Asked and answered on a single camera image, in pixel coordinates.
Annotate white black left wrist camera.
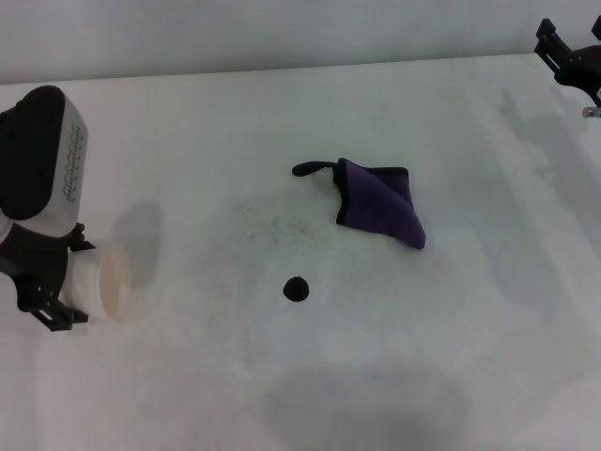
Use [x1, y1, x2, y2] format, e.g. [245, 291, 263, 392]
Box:
[0, 85, 89, 235]

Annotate black water stain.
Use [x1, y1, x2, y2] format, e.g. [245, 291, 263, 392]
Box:
[283, 275, 311, 303]

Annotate white paper cup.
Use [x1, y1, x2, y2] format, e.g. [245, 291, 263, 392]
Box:
[59, 241, 134, 326]

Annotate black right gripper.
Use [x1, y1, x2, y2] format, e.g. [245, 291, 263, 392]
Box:
[533, 14, 601, 108]

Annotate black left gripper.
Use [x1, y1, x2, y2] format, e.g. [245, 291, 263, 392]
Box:
[0, 220, 98, 334]

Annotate purple rag with black trim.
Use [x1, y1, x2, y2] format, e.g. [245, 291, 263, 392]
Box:
[291, 157, 427, 250]

